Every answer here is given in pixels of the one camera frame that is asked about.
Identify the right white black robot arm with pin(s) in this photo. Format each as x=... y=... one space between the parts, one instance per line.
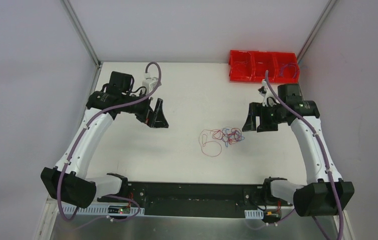
x=326 y=193

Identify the left aluminium frame post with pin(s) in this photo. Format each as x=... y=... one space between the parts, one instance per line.
x=81 y=32

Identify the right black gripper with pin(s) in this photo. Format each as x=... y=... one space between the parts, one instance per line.
x=263 y=117

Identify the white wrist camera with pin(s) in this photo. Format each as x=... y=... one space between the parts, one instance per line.
x=268 y=97
x=148 y=84

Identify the aluminium frame post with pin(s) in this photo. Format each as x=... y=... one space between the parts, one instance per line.
x=316 y=28
x=81 y=32

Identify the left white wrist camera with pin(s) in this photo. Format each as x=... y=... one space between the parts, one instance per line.
x=148 y=84

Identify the white slotted cable duct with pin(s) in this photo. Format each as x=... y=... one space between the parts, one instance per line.
x=111 y=210

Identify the red three-compartment plastic bin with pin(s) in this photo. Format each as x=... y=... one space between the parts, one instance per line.
x=250 y=67

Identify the right aluminium frame post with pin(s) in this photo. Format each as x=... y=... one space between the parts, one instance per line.
x=316 y=28

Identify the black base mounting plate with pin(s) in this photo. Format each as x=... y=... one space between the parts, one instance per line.
x=198 y=199

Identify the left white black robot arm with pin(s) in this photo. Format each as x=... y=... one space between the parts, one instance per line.
x=67 y=181

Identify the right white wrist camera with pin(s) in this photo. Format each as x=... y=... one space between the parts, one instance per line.
x=268 y=97

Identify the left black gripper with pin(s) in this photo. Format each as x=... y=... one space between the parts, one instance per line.
x=149 y=111

